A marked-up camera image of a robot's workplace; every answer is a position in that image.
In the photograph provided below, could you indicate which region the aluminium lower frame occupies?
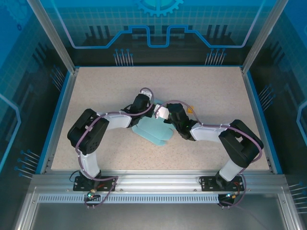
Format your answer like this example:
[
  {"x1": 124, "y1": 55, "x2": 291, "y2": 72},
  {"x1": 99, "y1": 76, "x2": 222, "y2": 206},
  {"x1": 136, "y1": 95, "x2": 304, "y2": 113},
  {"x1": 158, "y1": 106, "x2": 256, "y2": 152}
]
[{"x1": 14, "y1": 186, "x2": 299, "y2": 230}]

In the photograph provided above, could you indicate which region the aluminium side rail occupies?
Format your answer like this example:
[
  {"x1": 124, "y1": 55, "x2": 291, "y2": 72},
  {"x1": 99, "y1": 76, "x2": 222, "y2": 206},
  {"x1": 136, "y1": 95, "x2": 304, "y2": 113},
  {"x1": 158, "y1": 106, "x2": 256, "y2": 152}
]
[
  {"x1": 240, "y1": 67, "x2": 274, "y2": 173},
  {"x1": 39, "y1": 68, "x2": 80, "y2": 174}
]

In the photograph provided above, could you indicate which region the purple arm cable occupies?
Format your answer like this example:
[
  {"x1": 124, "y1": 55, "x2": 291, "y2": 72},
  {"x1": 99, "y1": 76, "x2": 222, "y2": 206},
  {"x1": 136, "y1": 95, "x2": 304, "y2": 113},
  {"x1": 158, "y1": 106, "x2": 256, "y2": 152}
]
[
  {"x1": 75, "y1": 87, "x2": 154, "y2": 209},
  {"x1": 154, "y1": 100, "x2": 264, "y2": 209}
]

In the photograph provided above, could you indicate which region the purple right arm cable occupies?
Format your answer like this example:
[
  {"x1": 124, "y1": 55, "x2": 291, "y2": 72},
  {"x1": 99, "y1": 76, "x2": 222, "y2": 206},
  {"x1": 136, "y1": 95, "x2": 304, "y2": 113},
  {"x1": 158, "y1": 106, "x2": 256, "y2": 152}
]
[{"x1": 154, "y1": 100, "x2": 264, "y2": 209}]

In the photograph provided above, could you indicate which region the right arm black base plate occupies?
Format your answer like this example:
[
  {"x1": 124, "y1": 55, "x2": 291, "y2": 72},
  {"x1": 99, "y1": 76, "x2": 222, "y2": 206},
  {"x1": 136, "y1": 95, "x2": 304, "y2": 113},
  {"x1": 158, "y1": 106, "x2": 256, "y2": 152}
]
[{"x1": 200, "y1": 175, "x2": 243, "y2": 192}]

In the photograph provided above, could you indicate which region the aluminium corner post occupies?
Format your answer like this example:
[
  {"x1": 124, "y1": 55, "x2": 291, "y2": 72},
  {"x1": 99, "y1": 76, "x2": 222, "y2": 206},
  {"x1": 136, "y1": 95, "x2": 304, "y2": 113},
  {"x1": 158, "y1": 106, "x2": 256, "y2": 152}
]
[
  {"x1": 241, "y1": 0, "x2": 288, "y2": 74},
  {"x1": 27, "y1": 0, "x2": 80, "y2": 74}
]

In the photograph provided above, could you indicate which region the aluminium mounting rail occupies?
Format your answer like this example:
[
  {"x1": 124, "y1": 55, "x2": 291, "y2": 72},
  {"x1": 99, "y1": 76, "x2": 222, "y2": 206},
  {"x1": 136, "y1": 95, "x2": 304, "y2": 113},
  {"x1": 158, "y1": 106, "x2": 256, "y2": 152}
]
[{"x1": 32, "y1": 170, "x2": 288, "y2": 192}]

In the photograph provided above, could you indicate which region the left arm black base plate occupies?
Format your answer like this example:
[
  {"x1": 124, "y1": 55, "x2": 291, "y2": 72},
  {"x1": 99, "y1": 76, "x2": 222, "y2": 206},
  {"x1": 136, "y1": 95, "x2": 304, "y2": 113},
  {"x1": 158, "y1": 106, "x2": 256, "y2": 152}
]
[{"x1": 73, "y1": 175, "x2": 118, "y2": 192}]

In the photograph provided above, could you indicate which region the slotted white cable duct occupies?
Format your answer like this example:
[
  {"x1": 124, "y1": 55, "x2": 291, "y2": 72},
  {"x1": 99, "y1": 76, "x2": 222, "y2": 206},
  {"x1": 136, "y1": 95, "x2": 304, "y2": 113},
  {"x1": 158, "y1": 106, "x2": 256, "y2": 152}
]
[{"x1": 38, "y1": 194, "x2": 220, "y2": 204}]

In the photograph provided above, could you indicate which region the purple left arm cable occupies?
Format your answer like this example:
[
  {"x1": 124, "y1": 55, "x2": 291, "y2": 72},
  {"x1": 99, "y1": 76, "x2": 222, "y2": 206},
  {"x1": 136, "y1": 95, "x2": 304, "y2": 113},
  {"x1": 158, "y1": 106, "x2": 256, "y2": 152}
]
[{"x1": 75, "y1": 87, "x2": 154, "y2": 209}]

